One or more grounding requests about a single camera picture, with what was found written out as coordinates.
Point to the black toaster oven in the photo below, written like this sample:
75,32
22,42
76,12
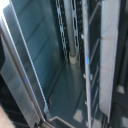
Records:
110,50

